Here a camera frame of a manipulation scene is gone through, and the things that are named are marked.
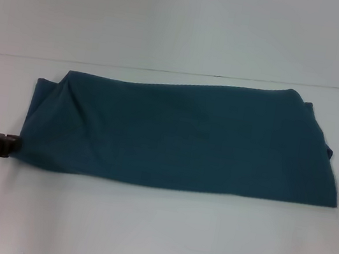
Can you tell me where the teal FREE print T-shirt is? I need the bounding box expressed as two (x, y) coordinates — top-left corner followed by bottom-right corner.
(14, 47), (339, 219)

